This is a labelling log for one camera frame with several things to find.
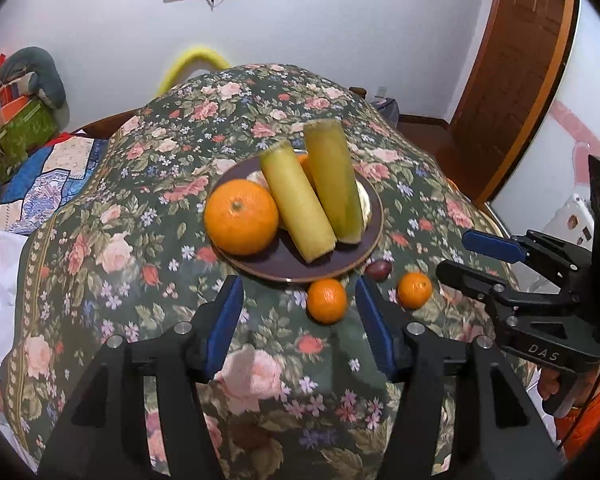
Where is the white box with stickers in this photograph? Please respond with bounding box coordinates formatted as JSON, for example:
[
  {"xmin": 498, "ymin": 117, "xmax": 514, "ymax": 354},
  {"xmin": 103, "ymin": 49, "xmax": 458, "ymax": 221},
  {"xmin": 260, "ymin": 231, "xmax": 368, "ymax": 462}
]
[{"xmin": 550, "ymin": 195, "xmax": 596, "ymax": 249}]

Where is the person's right hand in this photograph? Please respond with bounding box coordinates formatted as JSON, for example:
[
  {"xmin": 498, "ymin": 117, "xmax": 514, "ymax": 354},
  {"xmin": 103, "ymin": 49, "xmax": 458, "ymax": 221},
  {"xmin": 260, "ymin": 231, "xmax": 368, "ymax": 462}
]
[{"xmin": 537, "ymin": 367, "xmax": 560, "ymax": 402}]

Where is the brown wooden door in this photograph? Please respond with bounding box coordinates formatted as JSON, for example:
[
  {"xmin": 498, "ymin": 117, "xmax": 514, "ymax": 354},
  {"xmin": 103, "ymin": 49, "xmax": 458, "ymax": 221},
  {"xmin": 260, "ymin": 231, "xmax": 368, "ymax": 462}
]
[{"xmin": 447, "ymin": 0, "xmax": 581, "ymax": 207}]

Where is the small tangerine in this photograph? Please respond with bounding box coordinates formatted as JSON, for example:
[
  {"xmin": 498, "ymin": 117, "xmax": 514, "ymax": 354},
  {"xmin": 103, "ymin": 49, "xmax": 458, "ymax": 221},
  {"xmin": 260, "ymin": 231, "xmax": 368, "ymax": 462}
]
[
  {"xmin": 397, "ymin": 272, "xmax": 434, "ymax": 310},
  {"xmin": 307, "ymin": 278, "xmax": 348, "ymax": 324}
]

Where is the grey bag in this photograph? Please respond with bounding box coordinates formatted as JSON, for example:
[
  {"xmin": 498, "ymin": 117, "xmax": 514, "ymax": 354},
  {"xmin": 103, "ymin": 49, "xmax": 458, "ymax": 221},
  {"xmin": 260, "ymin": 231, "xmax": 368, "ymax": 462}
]
[{"xmin": 375, "ymin": 97, "xmax": 400, "ymax": 124}]

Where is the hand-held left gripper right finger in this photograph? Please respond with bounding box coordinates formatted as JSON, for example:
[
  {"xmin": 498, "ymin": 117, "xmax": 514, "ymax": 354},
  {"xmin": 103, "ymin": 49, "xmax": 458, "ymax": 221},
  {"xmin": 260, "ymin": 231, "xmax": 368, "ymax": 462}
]
[{"xmin": 355, "ymin": 276, "xmax": 564, "ymax": 480}]

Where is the yellow-green sugarcane piece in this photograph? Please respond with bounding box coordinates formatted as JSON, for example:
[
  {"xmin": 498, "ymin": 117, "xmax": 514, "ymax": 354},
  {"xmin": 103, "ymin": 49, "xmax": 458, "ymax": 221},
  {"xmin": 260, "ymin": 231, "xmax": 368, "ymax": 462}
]
[
  {"xmin": 259, "ymin": 140, "xmax": 337, "ymax": 264},
  {"xmin": 304, "ymin": 119, "xmax": 365, "ymax": 245}
]

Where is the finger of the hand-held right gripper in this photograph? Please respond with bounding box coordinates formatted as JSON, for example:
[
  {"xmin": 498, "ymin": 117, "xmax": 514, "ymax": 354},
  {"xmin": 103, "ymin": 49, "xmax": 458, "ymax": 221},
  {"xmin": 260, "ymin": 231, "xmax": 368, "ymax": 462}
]
[
  {"xmin": 435, "ymin": 258, "xmax": 582, "ymax": 342},
  {"xmin": 462, "ymin": 229, "xmax": 593, "ymax": 292}
]

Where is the grey plush toy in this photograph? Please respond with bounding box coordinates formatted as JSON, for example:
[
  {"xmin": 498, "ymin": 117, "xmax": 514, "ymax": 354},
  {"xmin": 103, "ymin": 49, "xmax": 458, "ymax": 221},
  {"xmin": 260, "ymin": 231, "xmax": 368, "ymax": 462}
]
[{"xmin": 0, "ymin": 46, "xmax": 67, "ymax": 109}]

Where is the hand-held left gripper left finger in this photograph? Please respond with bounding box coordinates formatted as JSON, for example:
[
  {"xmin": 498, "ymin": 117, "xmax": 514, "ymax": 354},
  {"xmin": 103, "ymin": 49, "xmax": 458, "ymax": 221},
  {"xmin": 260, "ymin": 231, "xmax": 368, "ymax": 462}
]
[{"xmin": 37, "ymin": 275, "xmax": 246, "ymax": 480}]

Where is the patchwork quilt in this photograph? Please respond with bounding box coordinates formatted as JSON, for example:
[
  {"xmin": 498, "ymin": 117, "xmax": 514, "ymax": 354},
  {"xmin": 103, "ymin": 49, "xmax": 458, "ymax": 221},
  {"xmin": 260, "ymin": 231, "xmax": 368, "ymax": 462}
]
[{"xmin": 0, "ymin": 132, "xmax": 112, "ymax": 241}]

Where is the yellow foam tube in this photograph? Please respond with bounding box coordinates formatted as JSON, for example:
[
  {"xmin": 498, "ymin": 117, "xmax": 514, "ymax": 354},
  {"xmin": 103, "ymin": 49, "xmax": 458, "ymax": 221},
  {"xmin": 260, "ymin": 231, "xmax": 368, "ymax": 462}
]
[{"xmin": 156, "ymin": 46, "xmax": 232, "ymax": 96}]

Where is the purple plate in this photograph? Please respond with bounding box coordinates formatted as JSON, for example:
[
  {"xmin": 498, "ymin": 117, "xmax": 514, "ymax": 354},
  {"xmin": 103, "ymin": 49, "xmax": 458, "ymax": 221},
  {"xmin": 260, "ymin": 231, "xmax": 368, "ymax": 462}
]
[{"xmin": 206, "ymin": 152, "xmax": 384, "ymax": 282}]

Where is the orange box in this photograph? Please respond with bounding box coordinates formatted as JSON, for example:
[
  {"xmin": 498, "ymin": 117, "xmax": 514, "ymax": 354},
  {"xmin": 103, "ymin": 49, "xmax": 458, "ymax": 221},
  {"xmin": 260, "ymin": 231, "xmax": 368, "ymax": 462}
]
[{"xmin": 0, "ymin": 91, "xmax": 35, "ymax": 122}]

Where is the green patterned box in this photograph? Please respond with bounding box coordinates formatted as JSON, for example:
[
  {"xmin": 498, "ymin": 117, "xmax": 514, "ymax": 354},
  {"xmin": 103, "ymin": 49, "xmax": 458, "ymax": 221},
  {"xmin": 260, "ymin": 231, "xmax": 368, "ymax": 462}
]
[{"xmin": 0, "ymin": 100, "xmax": 60, "ymax": 182}]

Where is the dark red jujube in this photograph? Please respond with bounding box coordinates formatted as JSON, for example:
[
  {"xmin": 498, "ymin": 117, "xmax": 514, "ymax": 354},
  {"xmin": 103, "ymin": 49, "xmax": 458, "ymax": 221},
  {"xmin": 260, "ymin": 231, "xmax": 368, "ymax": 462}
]
[{"xmin": 365, "ymin": 260, "xmax": 393, "ymax": 281}]

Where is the white heart-print wardrobe door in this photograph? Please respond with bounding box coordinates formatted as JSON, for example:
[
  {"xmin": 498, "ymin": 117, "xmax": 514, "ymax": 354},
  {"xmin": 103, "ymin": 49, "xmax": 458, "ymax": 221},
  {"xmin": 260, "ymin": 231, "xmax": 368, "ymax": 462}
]
[{"xmin": 490, "ymin": 0, "xmax": 600, "ymax": 261}]

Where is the floral tablecloth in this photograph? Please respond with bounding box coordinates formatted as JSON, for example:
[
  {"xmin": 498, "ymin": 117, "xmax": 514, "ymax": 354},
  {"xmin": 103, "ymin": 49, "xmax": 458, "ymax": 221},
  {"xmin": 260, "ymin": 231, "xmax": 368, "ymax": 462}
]
[{"xmin": 0, "ymin": 63, "xmax": 537, "ymax": 480}]

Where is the large orange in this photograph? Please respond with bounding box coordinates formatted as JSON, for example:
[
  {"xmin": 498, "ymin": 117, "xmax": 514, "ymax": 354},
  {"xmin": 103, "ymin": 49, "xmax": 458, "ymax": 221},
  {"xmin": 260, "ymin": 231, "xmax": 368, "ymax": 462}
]
[
  {"xmin": 296, "ymin": 152, "xmax": 317, "ymax": 189},
  {"xmin": 203, "ymin": 179, "xmax": 280, "ymax": 257}
]

